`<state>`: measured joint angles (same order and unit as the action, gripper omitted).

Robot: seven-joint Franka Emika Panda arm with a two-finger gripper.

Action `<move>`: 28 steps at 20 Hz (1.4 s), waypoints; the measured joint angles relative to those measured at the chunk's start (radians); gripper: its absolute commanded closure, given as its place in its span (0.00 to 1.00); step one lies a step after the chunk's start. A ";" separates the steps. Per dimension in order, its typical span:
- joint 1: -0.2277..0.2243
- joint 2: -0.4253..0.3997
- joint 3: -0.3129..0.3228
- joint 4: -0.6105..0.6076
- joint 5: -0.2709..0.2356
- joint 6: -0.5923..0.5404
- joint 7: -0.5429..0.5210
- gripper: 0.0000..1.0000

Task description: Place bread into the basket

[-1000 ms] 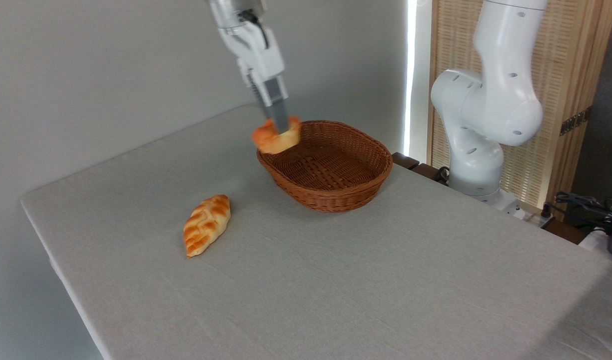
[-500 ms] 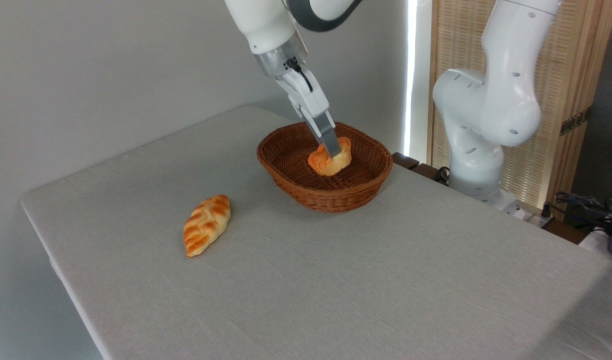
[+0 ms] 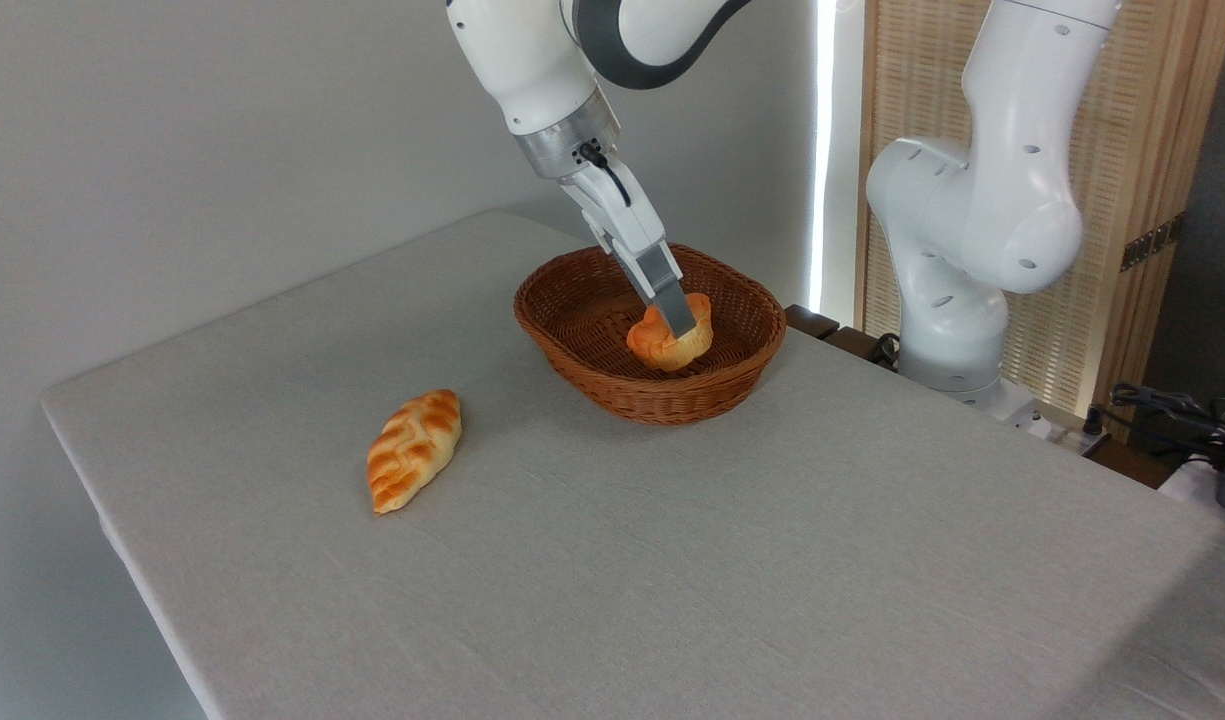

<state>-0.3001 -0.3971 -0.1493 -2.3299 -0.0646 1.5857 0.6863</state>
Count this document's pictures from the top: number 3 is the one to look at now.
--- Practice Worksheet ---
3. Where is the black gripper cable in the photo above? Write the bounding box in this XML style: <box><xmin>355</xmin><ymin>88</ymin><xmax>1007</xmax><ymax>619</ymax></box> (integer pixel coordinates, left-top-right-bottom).
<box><xmin>578</xmin><ymin>142</ymin><xmax>634</xmax><ymax>209</ymax></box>

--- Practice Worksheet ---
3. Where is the orange muffin bread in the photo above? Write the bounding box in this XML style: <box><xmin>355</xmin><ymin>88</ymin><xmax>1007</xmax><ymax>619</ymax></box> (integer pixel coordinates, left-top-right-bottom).
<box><xmin>626</xmin><ymin>291</ymin><xmax>715</xmax><ymax>374</ymax></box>

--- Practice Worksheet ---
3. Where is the brown wicker basket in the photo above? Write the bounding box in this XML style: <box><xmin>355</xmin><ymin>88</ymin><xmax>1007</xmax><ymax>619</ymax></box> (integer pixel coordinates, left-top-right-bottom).
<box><xmin>513</xmin><ymin>243</ymin><xmax>788</xmax><ymax>427</ymax></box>

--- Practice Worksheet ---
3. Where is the braided golden bread loaf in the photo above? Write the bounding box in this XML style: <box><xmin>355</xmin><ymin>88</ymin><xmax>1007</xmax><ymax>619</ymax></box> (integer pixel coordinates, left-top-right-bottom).
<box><xmin>367</xmin><ymin>389</ymin><xmax>464</xmax><ymax>516</ymax></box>

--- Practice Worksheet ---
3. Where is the grey linen tablecloth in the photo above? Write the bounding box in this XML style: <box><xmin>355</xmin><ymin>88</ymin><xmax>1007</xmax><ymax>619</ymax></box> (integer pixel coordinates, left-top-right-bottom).
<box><xmin>40</xmin><ymin>210</ymin><xmax>1225</xmax><ymax>720</ymax></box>

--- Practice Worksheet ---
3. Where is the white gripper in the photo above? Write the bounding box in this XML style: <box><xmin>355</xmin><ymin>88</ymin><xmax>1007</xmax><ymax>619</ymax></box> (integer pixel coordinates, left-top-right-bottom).
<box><xmin>560</xmin><ymin>162</ymin><xmax>699</xmax><ymax>340</ymax></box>

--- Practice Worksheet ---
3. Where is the dark brown wooden bench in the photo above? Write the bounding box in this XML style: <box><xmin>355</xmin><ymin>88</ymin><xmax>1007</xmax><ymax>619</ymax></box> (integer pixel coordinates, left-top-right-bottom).
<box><xmin>784</xmin><ymin>304</ymin><xmax>905</xmax><ymax>373</ymax></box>

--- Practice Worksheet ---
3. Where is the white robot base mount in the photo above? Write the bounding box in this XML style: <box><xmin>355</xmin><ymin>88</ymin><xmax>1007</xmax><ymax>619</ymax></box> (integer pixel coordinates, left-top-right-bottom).
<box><xmin>957</xmin><ymin>378</ymin><xmax>1055</xmax><ymax>441</ymax></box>

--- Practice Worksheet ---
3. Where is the black cable bundle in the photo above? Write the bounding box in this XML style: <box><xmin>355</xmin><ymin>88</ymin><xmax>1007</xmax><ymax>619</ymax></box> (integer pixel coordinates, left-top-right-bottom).
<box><xmin>1084</xmin><ymin>382</ymin><xmax>1225</xmax><ymax>473</ymax></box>

